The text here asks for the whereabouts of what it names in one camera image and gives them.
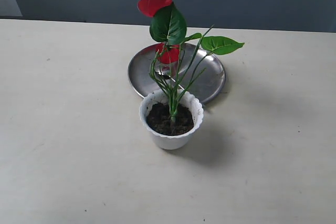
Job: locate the artificial red anthurium plant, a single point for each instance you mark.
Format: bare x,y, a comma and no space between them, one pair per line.
168,27

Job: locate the round steel plate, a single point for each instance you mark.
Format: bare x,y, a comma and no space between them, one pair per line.
206,87

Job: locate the steel spoon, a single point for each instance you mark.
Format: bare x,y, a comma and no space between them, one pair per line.
166,79

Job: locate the white scalloped flower pot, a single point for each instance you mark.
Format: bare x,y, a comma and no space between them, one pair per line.
167,134

